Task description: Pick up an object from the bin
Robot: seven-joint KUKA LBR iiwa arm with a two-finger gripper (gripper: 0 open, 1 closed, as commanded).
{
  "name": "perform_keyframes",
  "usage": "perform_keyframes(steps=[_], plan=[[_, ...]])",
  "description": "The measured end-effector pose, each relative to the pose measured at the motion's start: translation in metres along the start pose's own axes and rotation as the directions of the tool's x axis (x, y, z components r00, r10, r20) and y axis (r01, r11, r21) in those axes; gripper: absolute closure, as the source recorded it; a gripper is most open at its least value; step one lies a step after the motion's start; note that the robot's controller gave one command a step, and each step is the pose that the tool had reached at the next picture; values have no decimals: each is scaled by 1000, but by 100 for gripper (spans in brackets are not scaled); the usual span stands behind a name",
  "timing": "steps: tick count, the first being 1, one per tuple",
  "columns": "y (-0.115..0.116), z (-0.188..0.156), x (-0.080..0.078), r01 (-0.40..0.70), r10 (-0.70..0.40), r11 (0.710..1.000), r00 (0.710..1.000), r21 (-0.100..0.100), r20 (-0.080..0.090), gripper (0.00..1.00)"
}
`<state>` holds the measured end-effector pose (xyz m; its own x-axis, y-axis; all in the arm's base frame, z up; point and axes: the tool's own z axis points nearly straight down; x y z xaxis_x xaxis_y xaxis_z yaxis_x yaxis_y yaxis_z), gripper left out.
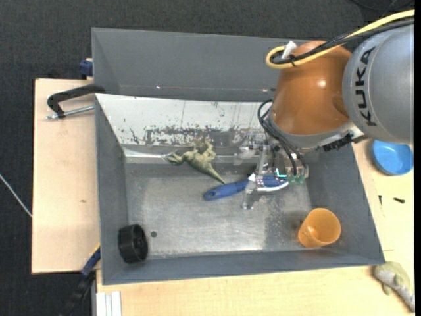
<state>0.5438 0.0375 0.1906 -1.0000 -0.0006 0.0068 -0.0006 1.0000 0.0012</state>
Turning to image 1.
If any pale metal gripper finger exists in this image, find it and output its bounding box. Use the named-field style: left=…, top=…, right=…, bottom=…
left=253, top=144, right=272, bottom=178
left=241, top=177, right=262, bottom=211

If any grey metal bin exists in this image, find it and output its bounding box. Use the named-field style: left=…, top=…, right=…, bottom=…
left=91, top=27, right=386, bottom=286

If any green toy dinosaur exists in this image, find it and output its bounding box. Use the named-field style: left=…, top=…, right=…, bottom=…
left=167, top=138, right=227, bottom=185

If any orange plastic cup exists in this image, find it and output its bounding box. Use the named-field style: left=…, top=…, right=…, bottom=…
left=297, top=207, right=342, bottom=248

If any blue bowl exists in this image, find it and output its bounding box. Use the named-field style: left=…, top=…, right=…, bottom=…
left=371, top=139, right=414, bottom=176

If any black toy wheel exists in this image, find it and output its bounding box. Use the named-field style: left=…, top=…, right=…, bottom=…
left=117, top=224, right=149, bottom=265

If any pale wood board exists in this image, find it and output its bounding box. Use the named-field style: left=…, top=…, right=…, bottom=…
left=31, top=78, right=101, bottom=275

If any blue handled tool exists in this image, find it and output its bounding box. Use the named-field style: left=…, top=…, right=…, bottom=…
left=203, top=175, right=290, bottom=201

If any black cylinder on white bracket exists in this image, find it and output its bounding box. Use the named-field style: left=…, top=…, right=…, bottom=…
left=316, top=128, right=366, bottom=153

